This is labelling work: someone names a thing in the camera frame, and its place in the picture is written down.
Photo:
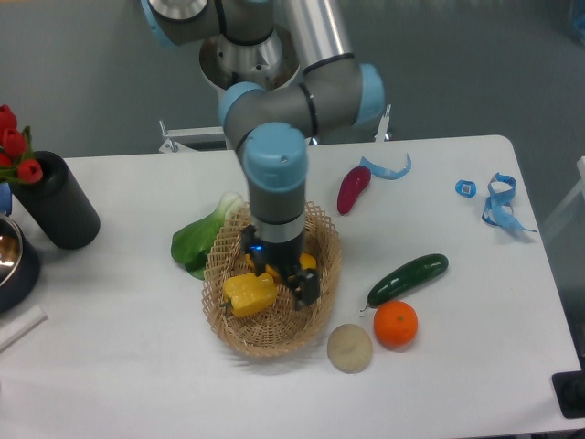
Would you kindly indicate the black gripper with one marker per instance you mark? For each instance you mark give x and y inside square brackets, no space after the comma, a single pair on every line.
[284,258]

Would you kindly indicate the yellow bell pepper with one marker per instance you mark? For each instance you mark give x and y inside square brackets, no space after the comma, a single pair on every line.
[248,294]

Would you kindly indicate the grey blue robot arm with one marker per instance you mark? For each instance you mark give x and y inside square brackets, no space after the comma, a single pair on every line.
[269,129]

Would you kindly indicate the woven wicker basket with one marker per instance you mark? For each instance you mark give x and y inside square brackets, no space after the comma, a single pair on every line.
[280,328]

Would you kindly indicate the yellow mango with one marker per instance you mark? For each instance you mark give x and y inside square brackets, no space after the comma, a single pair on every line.
[307,262]

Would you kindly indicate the green bok choy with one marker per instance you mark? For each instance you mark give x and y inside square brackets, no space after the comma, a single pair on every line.
[192,244]

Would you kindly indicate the purple eggplant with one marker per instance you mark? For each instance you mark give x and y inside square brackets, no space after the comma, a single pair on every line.
[353,185]

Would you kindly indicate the beige steamed bun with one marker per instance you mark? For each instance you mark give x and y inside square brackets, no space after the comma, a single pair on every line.
[349,348]

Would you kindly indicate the blue ribbon strip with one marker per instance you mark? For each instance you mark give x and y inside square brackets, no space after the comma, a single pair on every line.
[386,173]

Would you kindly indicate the orange tangerine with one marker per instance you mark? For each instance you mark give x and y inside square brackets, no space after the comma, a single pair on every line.
[395,324]

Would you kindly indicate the green cucumber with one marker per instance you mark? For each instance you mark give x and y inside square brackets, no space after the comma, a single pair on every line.
[407,277]

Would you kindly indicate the small blue tape roll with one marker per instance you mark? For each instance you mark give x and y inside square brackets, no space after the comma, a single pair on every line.
[465,188]

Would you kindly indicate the blue tangled ribbon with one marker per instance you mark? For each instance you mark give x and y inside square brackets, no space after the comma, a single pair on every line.
[498,210]

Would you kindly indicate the black cylindrical vase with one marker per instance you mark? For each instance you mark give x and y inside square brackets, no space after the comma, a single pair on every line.
[58,204]

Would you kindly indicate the dark metal bowl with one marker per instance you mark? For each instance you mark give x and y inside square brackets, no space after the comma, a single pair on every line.
[20,265]

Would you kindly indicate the red tulip flowers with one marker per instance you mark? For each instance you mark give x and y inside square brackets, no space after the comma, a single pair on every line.
[18,162]

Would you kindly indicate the black device at edge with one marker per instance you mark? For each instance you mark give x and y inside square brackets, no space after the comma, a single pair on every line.
[569,389]

